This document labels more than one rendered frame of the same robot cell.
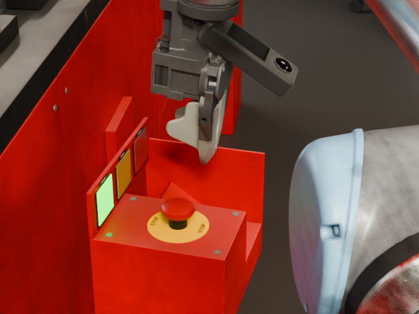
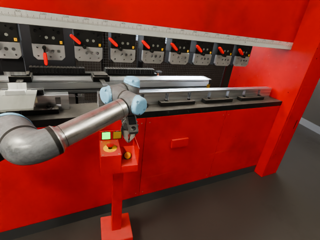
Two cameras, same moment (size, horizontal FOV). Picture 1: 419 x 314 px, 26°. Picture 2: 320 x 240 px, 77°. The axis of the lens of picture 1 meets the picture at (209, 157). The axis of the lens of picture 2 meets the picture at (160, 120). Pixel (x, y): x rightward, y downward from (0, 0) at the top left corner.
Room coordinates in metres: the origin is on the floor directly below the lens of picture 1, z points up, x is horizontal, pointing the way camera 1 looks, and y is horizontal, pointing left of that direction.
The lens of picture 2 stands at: (0.56, -0.84, 1.42)
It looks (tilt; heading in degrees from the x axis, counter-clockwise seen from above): 25 degrees down; 54
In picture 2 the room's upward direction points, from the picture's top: 7 degrees clockwise
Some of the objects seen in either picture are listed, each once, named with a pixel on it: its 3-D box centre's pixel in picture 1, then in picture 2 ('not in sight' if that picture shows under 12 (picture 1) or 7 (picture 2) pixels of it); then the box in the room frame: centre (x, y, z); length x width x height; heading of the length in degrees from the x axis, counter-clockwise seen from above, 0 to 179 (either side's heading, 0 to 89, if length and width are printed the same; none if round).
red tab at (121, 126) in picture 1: (120, 129); (179, 142); (1.51, 0.17, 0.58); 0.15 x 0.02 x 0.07; 172
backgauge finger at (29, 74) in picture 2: not in sight; (19, 79); (0.53, 0.63, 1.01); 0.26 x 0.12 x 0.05; 82
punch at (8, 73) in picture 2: not in sight; (14, 66); (0.52, 0.47, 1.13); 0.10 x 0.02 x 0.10; 172
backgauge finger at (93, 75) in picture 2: not in sight; (102, 79); (1.02, 0.56, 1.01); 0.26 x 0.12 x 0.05; 82
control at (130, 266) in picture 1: (182, 224); (118, 151); (0.93, 0.03, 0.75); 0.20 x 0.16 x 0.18; 164
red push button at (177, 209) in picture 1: (178, 217); (110, 146); (0.89, 0.04, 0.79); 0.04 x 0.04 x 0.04
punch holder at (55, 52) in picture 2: not in sight; (48, 42); (0.69, 0.44, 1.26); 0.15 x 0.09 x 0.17; 172
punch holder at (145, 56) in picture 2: not in sight; (151, 49); (1.28, 0.36, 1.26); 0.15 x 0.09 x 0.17; 172
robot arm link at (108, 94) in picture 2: not in sight; (116, 94); (0.88, -0.05, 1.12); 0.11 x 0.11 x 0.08; 14
